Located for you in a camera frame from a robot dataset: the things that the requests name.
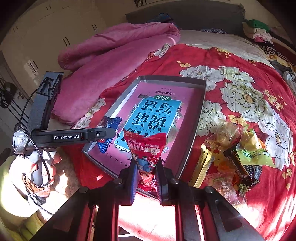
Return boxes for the blue oreo snack packet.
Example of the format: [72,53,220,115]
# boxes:
[95,116,122,153]

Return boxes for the red panda snack packet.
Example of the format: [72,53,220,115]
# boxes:
[124,130,167,192]

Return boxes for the yellow wafer stick packet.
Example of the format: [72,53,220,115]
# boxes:
[188,144,214,188]

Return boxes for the clear walnut pastry packet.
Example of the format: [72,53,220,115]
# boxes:
[204,172,247,208]

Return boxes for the clear meat floss cake packet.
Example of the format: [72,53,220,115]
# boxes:
[204,121,242,152]

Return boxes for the snickers bar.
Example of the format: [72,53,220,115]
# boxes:
[223,148,262,187]

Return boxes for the yellow green snack packet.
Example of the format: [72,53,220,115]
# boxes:
[236,125,275,168]

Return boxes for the pink blanket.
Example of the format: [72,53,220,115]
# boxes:
[51,22,181,126]

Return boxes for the grey tray with pink book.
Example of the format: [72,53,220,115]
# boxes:
[82,75,206,178]

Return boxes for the red floral quilt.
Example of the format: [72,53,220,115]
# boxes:
[70,44,295,240]

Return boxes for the cream wardrobe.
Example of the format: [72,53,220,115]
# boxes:
[0,0,107,98]

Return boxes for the beige bed sheet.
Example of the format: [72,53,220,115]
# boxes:
[179,30,271,66]

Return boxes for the dark headboard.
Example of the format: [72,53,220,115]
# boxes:
[125,1,245,37]

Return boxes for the folded clothes pile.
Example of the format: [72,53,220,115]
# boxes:
[242,20,295,72]

